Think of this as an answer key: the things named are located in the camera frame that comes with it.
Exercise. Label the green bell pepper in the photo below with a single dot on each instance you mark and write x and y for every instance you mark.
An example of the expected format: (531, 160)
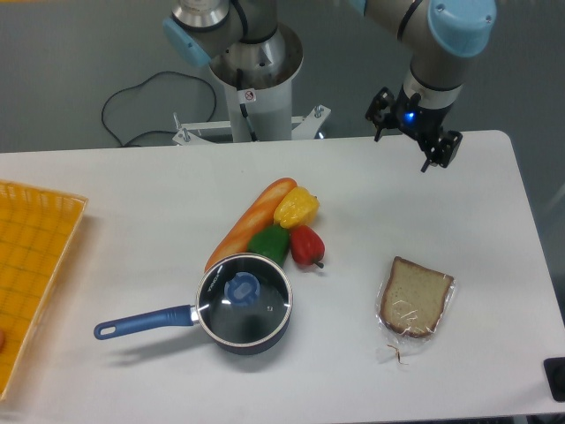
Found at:
(272, 242)

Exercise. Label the bread slice in plastic bag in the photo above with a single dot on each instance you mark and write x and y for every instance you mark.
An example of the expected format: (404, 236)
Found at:
(409, 308)

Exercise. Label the black device at table edge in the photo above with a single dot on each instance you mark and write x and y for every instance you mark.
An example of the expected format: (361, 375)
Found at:
(555, 375)

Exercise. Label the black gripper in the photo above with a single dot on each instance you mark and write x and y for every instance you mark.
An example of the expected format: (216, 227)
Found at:
(417, 112)

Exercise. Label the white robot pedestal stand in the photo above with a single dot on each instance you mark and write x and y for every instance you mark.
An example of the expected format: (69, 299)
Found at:
(257, 82)

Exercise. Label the red bell pepper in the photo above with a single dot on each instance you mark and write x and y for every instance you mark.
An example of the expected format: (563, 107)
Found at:
(307, 247)

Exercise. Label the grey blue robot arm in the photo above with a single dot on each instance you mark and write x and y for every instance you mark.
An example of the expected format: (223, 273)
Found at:
(443, 38)

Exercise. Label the blue saucepan with handle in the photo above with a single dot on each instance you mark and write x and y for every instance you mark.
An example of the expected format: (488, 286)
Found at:
(180, 316)

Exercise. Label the yellow bell pepper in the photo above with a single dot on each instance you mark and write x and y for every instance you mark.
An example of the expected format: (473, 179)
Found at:
(298, 207)

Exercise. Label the yellow woven basket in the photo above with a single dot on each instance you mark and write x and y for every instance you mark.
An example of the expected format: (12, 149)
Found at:
(37, 228)

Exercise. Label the glass pot lid blue knob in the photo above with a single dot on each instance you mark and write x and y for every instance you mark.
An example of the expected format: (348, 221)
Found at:
(244, 303)

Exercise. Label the orange baguette loaf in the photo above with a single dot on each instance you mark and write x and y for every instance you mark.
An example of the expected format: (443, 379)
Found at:
(256, 218)

